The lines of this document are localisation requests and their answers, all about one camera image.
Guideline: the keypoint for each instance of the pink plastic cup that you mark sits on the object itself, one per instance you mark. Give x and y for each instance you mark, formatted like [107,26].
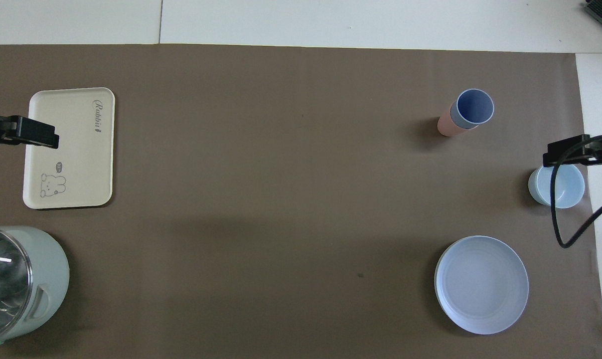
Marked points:
[446,125]

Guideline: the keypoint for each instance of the blue ribbed plastic cup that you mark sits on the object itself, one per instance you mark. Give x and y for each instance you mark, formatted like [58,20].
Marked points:
[474,107]

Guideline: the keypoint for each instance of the cream rabbit print tray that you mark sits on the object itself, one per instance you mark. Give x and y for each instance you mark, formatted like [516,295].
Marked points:
[76,164]

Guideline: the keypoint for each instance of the brown table mat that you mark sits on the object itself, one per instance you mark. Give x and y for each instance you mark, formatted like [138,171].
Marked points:
[281,174]

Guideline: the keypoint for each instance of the light blue mug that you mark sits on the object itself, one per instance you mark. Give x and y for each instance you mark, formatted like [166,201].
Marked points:
[570,187]

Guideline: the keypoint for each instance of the light blue round plate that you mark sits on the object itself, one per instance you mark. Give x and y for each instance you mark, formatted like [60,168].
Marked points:
[481,284]

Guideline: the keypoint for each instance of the pale green electric cooker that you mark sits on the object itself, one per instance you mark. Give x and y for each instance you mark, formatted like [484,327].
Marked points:
[27,284]

